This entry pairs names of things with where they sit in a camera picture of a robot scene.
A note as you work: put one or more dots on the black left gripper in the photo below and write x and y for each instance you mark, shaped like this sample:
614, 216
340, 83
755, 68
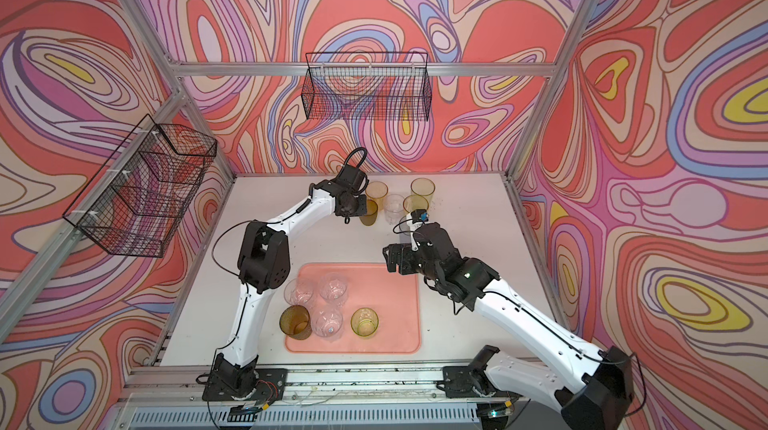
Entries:
362, 211

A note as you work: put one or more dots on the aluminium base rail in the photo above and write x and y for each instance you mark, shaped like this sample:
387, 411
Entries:
327, 396

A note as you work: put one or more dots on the clear glass tumbler front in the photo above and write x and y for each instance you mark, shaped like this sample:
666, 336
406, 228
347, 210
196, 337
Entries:
327, 321

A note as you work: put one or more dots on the pink plastic tray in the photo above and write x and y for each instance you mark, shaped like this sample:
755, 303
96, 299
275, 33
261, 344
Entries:
393, 298

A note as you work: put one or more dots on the black wire basket back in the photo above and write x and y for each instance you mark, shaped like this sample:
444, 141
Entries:
367, 86

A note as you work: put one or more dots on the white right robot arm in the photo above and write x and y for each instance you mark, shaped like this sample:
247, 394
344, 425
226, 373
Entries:
590, 387

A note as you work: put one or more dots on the yellow-green tall glass back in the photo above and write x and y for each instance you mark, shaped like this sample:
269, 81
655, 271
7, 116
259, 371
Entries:
423, 187

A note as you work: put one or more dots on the dark olive dotted glass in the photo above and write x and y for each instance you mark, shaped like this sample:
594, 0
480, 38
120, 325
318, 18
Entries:
295, 322

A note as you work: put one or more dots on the yellow tall glass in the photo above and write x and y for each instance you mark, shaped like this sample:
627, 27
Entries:
415, 203

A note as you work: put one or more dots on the small dark amber glass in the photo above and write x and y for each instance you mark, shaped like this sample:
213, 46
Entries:
371, 214

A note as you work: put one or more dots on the clear glass small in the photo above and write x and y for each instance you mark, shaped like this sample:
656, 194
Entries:
393, 208

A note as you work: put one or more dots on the black wire basket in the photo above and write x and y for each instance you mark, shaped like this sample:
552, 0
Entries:
146, 196
367, 86

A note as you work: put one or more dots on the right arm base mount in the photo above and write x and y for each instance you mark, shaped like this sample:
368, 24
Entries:
471, 380

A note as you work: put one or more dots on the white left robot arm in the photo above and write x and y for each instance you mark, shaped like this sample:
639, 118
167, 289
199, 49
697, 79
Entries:
264, 265

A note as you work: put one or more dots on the amber glass tumbler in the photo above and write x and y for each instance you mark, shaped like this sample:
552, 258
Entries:
377, 191

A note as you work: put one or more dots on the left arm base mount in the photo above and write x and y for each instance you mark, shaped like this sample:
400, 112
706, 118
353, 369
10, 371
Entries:
234, 382

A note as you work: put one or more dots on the clear faceted glass tumbler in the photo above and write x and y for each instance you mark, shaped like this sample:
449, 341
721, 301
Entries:
300, 292

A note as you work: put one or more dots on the green glass tumbler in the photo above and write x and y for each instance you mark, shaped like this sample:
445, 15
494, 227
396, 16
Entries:
364, 322

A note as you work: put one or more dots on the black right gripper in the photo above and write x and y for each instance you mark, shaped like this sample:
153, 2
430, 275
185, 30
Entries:
405, 251

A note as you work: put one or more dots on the black wire basket left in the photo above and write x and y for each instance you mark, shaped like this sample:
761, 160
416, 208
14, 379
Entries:
146, 196

